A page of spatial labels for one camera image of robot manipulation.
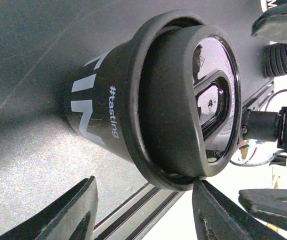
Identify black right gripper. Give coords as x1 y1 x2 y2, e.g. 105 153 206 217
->
238 107 287 231

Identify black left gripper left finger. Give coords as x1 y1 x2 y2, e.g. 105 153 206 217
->
0 176 99 240

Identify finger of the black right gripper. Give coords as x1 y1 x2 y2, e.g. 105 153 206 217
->
251 0 287 44

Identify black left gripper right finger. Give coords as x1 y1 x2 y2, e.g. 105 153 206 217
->
192 179 284 240

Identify black cup lid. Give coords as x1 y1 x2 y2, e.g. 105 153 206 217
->
122 10 242 191

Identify black coffee cup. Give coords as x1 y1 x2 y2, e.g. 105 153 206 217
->
62 42 132 163

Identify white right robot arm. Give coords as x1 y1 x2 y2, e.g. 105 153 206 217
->
238 0 287 231

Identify stack of black lids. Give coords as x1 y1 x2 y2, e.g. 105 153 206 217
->
262 43 287 78

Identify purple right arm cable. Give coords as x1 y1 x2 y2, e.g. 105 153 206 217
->
263 88 287 113

